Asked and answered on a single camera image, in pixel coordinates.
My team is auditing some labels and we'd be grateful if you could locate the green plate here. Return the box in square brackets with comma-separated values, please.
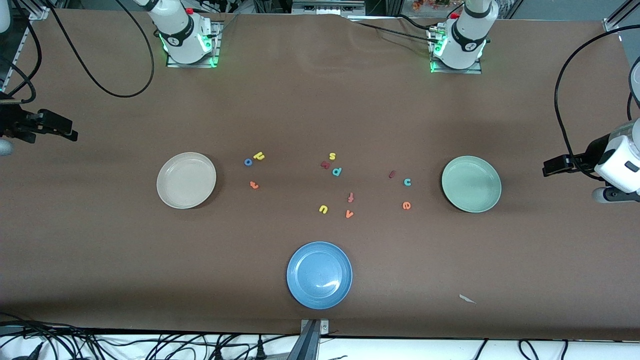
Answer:
[441, 155, 502, 214]

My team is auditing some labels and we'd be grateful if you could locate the brown table cover sheet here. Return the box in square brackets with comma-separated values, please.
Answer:
[0, 9, 640, 341]

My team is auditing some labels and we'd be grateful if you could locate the blue plate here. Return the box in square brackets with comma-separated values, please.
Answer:
[286, 241, 353, 310]

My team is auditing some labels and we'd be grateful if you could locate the black camera cable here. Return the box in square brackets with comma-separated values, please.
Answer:
[0, 0, 156, 101]
[554, 25, 640, 181]

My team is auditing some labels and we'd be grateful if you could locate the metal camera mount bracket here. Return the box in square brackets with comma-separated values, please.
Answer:
[286, 319, 330, 360]

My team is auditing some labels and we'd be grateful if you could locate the black cable connector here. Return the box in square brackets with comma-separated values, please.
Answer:
[12, 342, 45, 360]

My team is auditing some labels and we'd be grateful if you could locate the black left camera cable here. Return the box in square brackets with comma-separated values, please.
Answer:
[554, 25, 640, 181]

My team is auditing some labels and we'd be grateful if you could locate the black right camera cable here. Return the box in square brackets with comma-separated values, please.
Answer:
[0, 0, 156, 101]

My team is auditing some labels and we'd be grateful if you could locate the aluminium frame profile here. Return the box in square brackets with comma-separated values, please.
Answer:
[602, 0, 640, 33]
[27, 0, 53, 21]

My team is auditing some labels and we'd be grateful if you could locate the thick black cable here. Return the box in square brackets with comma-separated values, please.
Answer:
[0, 320, 101, 346]

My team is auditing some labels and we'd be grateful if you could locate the black base supply cable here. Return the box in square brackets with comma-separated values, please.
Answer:
[395, 14, 438, 32]
[350, 20, 441, 43]

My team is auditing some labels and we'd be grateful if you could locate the beige brown plate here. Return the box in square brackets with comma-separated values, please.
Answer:
[156, 152, 217, 210]

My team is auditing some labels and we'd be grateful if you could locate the aluminium table edge rail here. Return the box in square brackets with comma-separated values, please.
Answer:
[0, 20, 31, 98]

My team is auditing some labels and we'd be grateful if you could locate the grey power box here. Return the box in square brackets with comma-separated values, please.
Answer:
[291, 0, 367, 16]

